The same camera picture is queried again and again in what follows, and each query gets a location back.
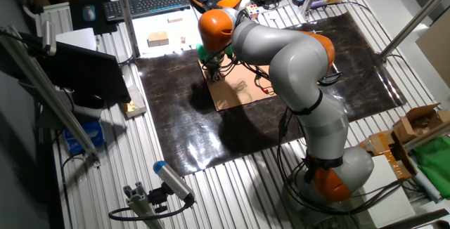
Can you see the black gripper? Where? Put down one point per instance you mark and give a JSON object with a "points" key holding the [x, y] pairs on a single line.
{"points": [[215, 64]]}

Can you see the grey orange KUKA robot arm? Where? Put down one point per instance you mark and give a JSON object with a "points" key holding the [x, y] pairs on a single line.
{"points": [[299, 64]]}

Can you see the large wooden block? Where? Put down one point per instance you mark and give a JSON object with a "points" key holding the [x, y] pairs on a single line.
{"points": [[158, 39]]}

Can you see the brown cardboard sheet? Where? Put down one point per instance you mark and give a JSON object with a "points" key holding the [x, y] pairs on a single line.
{"points": [[235, 95]]}

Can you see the tiny wooden cube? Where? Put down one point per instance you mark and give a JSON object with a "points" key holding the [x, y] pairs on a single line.
{"points": [[183, 39]]}

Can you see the dark marble pattern mat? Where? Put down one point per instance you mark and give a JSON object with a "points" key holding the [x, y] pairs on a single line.
{"points": [[168, 116]]}

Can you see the thin wooden plank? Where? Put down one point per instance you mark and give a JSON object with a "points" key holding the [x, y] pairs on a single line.
{"points": [[175, 20]]}

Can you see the Rubik's cube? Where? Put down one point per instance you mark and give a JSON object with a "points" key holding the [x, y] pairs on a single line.
{"points": [[253, 12]]}

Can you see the white paper sheet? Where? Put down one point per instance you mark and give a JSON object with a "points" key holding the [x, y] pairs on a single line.
{"points": [[154, 23]]}

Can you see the small box with gold item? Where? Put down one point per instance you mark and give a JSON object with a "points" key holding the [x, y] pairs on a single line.
{"points": [[135, 102]]}

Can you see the black keyboard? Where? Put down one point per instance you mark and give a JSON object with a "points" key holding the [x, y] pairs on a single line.
{"points": [[147, 4]]}

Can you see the purple cylinder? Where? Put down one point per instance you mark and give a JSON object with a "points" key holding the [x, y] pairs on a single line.
{"points": [[318, 4]]}

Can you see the black monitor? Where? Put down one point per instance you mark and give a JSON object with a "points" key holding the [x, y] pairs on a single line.
{"points": [[84, 74]]}

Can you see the grey computer mouse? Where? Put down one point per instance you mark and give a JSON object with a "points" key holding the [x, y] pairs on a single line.
{"points": [[89, 13]]}

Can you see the white flat box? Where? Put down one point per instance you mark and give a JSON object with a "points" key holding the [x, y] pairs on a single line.
{"points": [[77, 38]]}

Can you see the blue packet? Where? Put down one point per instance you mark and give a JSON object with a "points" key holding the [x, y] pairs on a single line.
{"points": [[84, 136]]}

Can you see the black mouse pad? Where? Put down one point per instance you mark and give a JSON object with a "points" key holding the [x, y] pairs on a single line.
{"points": [[75, 21]]}

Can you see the brown taped cardboard box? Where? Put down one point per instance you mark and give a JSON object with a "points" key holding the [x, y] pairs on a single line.
{"points": [[385, 141]]}

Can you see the open cardboard box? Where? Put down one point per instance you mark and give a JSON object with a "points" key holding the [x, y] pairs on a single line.
{"points": [[418, 120]]}

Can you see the large white box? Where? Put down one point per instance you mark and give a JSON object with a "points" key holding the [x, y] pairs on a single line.
{"points": [[390, 194]]}

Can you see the green cloth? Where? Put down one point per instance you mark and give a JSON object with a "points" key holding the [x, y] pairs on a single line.
{"points": [[434, 165]]}

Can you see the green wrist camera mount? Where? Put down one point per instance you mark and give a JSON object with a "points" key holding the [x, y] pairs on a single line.
{"points": [[202, 51]]}

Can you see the grey camera with blue end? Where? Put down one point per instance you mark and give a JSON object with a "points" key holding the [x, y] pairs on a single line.
{"points": [[174, 181]]}

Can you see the aluminium extrusion camera mount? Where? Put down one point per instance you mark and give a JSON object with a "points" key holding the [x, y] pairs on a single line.
{"points": [[140, 204]]}

